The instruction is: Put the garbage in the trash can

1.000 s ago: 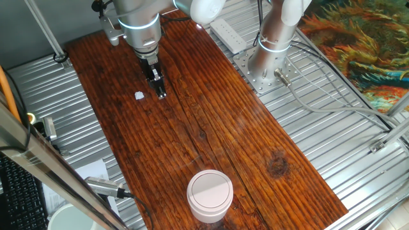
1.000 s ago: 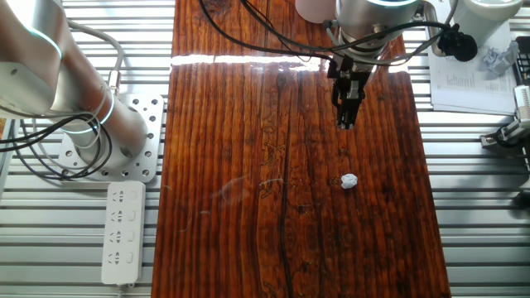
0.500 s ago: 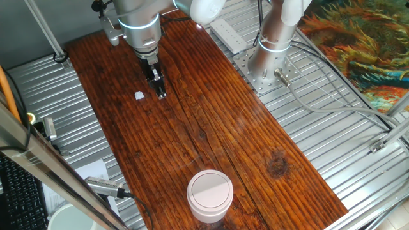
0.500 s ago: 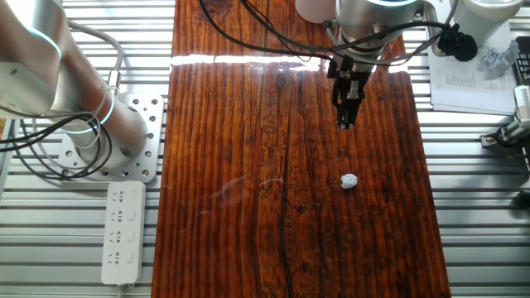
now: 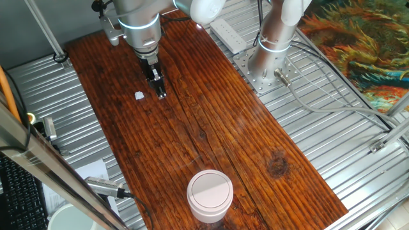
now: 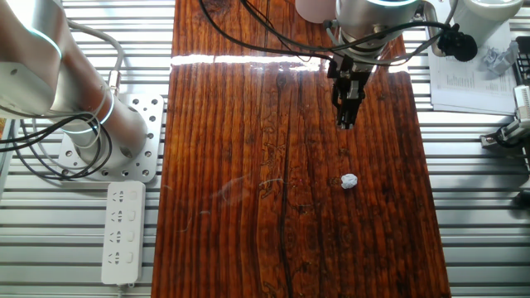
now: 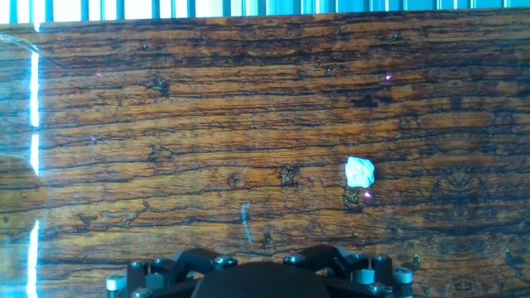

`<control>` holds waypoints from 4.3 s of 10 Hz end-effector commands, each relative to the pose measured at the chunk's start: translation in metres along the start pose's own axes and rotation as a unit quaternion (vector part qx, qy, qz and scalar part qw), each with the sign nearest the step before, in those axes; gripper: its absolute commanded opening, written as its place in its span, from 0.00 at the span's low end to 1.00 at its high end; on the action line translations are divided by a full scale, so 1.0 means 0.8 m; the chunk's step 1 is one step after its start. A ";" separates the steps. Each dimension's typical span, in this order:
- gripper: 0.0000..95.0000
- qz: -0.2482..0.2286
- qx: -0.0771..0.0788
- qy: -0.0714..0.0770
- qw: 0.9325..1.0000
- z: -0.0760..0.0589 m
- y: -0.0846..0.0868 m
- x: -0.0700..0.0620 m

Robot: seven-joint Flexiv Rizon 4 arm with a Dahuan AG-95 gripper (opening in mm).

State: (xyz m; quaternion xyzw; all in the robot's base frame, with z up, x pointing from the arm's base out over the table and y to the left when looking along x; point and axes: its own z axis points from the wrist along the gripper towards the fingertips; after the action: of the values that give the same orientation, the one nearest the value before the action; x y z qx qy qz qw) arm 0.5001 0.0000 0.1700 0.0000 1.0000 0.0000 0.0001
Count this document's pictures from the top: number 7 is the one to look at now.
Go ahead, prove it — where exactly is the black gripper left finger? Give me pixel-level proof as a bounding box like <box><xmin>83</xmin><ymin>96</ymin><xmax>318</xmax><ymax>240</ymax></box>
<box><xmin>105</xmin><ymin>247</ymin><xmax>239</xmax><ymax>298</ymax></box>

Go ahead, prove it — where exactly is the white paper ball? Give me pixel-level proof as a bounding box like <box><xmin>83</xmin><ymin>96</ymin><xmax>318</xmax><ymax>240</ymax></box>
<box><xmin>344</xmin><ymin>156</ymin><xmax>376</xmax><ymax>190</ymax></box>

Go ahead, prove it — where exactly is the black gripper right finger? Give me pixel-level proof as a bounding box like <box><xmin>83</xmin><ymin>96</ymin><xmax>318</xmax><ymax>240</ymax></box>
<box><xmin>282</xmin><ymin>244</ymin><xmax>415</xmax><ymax>298</ymax></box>

